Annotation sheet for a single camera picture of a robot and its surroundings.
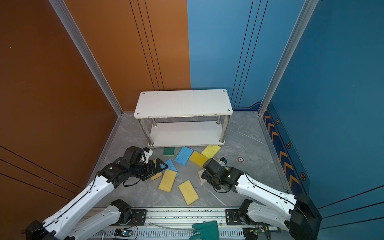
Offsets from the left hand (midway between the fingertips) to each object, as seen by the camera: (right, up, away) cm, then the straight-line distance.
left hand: (163, 168), depth 75 cm
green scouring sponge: (-1, +5, +21) cm, 21 cm away
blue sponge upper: (+9, +3, +19) cm, 21 cm away
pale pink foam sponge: (+19, -6, +11) cm, 23 cm away
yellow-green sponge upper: (+26, +5, +21) cm, 34 cm away
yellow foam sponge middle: (+1, -9, +7) cm, 12 cm away
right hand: (+20, -6, +3) cm, 21 cm away
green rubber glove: (+22, -27, -6) cm, 35 cm away
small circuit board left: (-18, -29, -5) cm, 35 cm away
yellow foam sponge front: (+13, -15, +5) cm, 20 cm away
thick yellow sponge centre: (+18, +1, +19) cm, 26 cm away
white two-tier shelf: (+7, +28, +40) cm, 49 cm away
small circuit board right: (+43, -30, -5) cm, 53 cm away
